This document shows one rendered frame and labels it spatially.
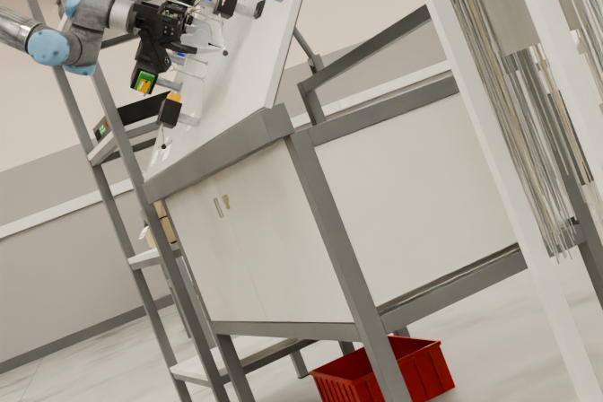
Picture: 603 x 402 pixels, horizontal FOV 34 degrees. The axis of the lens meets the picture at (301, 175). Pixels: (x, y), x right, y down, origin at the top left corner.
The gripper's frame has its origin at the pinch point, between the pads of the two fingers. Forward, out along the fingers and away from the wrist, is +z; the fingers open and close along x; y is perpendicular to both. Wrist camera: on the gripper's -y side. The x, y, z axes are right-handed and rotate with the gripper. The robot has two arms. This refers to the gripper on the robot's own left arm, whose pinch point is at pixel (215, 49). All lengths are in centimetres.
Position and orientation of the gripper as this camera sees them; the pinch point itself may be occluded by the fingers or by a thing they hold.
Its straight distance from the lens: 230.9
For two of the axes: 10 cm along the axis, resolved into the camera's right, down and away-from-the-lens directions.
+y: 1.9, -7.6, -6.2
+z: 9.6, 2.8, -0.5
